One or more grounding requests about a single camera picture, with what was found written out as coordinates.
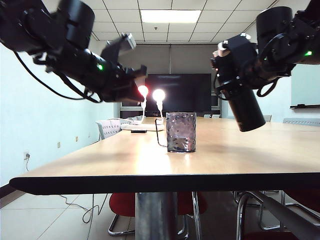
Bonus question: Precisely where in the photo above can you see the black thermos cup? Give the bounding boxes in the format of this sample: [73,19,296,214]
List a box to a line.
[211,41,266,133]

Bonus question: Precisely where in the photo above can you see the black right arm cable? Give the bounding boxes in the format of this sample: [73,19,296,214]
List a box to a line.
[256,32,286,98]

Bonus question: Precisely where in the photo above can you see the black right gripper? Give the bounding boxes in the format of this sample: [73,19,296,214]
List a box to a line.
[214,49,270,94]

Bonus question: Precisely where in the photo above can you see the white gooseneck bulb lamp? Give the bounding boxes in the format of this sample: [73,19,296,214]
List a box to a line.
[137,84,149,126]
[152,89,166,120]

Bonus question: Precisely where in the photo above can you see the metal table leg column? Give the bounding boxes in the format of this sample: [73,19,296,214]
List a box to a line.
[135,192,179,240]

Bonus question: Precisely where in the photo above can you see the clear textured glass mug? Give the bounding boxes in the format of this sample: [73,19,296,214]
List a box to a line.
[154,111,197,154]

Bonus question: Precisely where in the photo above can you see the grey roller blind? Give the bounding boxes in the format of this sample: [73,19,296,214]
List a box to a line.
[129,44,172,76]
[170,44,223,75]

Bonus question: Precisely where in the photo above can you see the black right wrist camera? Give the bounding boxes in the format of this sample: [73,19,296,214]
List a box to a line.
[223,33,259,66]

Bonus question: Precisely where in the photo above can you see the white power strip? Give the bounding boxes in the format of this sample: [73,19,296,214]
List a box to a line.
[120,123,166,132]

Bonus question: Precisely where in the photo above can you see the white perforated plastic chair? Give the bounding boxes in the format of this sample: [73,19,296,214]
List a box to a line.
[95,119,131,142]

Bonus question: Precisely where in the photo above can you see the large black TV screen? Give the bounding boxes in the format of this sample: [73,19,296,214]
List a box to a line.
[139,73,213,113]

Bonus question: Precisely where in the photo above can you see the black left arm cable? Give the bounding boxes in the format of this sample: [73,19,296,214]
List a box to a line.
[12,49,104,104]

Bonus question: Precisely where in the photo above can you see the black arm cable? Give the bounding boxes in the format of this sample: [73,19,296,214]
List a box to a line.
[12,49,104,104]
[256,32,286,98]

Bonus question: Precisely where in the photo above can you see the chrome tubular chair frame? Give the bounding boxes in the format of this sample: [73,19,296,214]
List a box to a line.
[234,191,320,240]

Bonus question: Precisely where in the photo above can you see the glass whiteboard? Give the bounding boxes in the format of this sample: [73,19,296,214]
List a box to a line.
[290,63,320,110]

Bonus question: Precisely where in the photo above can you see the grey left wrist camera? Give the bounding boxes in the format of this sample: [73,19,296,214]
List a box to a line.
[121,32,137,51]

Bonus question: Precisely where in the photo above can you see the grey wall cabinet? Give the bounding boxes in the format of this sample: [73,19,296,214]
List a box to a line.
[119,93,223,120]

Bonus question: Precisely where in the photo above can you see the red chair with chrome frame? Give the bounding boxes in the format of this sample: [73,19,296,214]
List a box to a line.
[107,192,137,237]
[176,191,208,238]

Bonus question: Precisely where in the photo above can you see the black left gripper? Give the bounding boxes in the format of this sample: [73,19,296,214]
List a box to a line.
[97,59,148,103]

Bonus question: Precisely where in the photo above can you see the wall outlet with plug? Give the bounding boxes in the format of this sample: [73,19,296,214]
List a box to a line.
[24,151,32,173]

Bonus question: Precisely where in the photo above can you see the ceiling light panel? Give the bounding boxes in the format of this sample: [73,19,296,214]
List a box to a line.
[140,9,202,24]

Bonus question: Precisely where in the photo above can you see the wide grey chair backrest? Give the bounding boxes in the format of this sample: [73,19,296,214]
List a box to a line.
[282,117,320,128]

